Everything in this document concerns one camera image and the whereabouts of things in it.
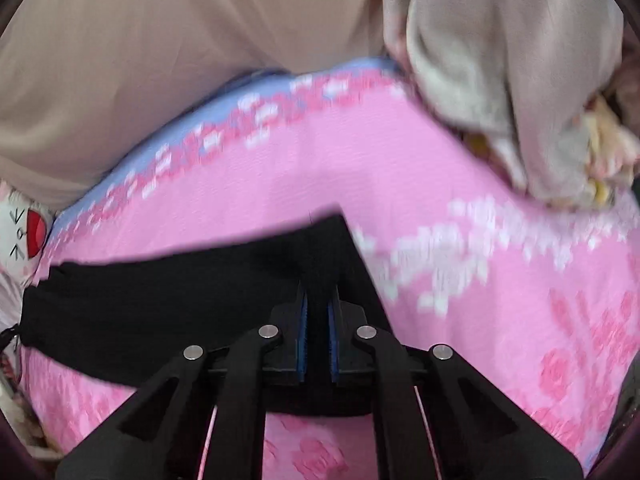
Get black pants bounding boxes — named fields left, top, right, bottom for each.
left=18, top=214, right=390, bottom=416

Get beige curtain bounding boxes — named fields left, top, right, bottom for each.
left=1, top=0, right=384, bottom=209

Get pink rose bed sheet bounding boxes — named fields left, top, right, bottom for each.
left=23, top=62, right=639, bottom=479

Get white cat face pillow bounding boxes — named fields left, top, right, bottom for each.
left=0, top=181, right=55, bottom=285

